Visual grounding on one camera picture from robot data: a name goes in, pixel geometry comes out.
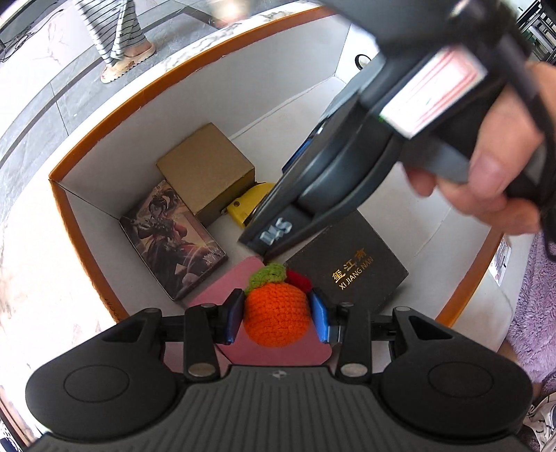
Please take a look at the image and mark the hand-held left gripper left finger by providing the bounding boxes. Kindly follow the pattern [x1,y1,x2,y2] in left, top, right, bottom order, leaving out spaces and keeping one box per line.
[102,288,245,381]

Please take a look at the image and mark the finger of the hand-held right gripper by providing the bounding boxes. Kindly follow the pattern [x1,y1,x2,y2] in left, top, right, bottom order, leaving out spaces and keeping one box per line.
[237,173,362,259]
[281,93,362,175]

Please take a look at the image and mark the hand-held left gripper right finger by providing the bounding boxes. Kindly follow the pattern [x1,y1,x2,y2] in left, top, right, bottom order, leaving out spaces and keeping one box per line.
[308,288,440,380]

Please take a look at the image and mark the crocheted orange toy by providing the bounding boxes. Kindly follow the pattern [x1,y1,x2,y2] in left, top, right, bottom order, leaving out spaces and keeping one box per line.
[242,263,313,347]

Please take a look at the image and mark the yellow tape measure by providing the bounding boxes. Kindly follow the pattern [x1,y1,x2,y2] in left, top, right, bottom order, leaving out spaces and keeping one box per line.
[223,182,276,228]

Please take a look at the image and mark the pink case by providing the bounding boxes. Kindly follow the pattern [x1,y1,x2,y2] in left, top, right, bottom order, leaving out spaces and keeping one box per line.
[182,256,333,366]

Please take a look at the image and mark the orange cardboard box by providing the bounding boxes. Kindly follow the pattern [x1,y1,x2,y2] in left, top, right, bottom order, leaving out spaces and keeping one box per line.
[49,3,507,328]

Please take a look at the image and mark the black box gold print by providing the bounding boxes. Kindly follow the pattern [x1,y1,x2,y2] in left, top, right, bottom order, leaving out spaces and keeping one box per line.
[284,210,409,316]

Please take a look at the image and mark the small brown cardboard box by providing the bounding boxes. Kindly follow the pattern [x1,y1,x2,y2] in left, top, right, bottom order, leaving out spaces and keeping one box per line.
[156,122,256,225]

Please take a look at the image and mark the illustrated card box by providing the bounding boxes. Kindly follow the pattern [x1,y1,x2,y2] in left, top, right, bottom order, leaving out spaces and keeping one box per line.
[119,180,229,302]

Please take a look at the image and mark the person's right hand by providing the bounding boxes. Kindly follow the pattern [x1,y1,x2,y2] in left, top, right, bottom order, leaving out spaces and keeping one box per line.
[407,60,556,235]

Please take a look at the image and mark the patterned pajama pants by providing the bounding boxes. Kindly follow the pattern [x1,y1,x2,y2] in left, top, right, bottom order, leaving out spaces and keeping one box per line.
[523,386,556,452]

